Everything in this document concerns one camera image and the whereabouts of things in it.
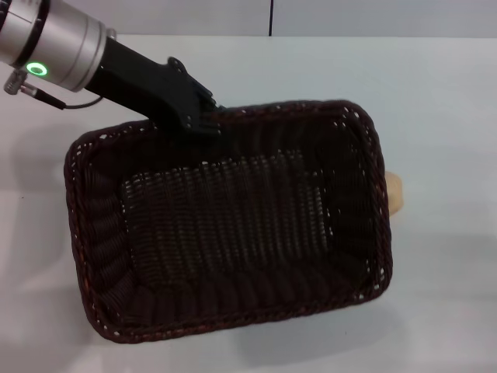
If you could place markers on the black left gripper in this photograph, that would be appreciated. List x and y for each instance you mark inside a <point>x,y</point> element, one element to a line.
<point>151,89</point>

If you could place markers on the black woven wicker basket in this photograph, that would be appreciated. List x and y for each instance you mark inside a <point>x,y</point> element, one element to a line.
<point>233,217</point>

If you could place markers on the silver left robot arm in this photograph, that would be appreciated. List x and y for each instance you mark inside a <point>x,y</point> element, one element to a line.
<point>50,35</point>

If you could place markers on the toy peach with red patch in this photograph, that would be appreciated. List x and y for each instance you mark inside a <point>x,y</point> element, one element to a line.
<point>395,192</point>

